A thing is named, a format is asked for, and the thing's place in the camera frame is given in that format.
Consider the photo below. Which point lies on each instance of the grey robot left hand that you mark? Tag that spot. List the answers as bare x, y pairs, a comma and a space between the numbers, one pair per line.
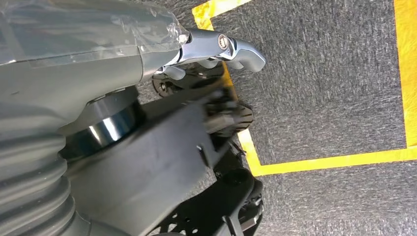
81, 58

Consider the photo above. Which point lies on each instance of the yellow floor tape square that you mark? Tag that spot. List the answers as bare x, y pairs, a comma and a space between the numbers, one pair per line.
325, 161

